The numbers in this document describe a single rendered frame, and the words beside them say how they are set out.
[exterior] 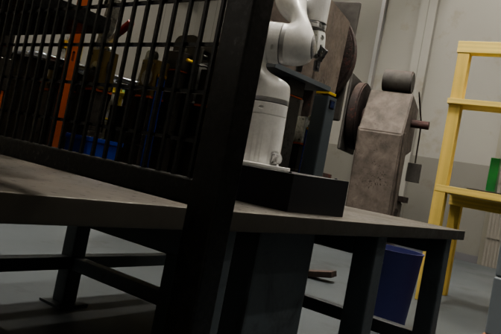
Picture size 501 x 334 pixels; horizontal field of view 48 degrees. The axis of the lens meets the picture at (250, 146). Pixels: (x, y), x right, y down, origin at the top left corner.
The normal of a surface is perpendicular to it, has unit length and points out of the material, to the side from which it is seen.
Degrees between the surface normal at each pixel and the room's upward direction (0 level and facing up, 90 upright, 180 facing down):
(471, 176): 90
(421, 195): 90
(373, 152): 93
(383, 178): 93
